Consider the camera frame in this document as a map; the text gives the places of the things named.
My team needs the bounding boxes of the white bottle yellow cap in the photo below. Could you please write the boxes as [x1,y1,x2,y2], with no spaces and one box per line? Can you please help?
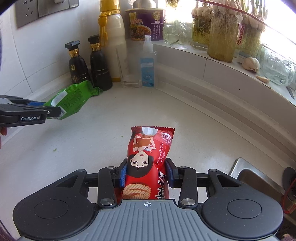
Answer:
[98,0,127,82]

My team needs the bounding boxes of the red snack bag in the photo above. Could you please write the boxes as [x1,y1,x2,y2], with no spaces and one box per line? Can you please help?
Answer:
[120,126,175,200]

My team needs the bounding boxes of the purple instant noodle cup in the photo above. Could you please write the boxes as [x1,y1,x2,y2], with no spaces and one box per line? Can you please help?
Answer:
[125,8,164,41]

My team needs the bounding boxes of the steel sink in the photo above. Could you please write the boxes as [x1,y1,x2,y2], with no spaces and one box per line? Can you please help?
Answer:
[228,157,296,223]

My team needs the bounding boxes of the clear blue-label spray bottle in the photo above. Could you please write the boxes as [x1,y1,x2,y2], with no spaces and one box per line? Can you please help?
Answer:
[140,35,156,87]

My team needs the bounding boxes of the clear glass cup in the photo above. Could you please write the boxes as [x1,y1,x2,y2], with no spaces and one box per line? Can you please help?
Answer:
[163,12,192,50]

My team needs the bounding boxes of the person's left hand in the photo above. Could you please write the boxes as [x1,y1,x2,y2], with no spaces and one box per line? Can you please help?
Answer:
[0,127,8,149]

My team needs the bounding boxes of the white wall socket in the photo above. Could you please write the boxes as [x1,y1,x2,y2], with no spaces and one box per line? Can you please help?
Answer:
[15,0,39,28]

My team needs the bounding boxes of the empty glass jar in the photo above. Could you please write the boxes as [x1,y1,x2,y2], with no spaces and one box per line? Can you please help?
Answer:
[116,46,141,88]

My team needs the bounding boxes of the lying clear glass jar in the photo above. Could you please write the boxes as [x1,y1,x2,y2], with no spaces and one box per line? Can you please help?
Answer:
[258,45,295,86]

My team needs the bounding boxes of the dark sauce bottle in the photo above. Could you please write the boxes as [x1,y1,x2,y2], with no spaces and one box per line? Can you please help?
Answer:
[88,35,112,91]
[65,40,91,84]

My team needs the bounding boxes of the left dark sauce bottle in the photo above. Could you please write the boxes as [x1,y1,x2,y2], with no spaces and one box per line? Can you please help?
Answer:
[65,40,91,84]

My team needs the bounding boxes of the grey wall switch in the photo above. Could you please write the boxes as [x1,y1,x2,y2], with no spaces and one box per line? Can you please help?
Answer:
[37,0,79,18]

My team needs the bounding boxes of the right dark sauce bottle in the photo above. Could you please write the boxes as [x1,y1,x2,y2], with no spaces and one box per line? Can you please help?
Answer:
[88,35,112,91]

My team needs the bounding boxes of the garlic bulb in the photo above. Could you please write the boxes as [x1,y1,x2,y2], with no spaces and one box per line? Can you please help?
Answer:
[241,57,260,73]

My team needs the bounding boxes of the garlic clove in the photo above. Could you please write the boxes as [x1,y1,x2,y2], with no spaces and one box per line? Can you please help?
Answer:
[255,75,270,83]

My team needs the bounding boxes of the green snack bag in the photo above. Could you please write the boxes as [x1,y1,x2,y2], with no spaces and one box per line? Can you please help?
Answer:
[44,80,103,120]

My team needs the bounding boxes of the jar of sprouting garlic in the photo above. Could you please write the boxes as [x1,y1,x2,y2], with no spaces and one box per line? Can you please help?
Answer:
[207,1,243,63]

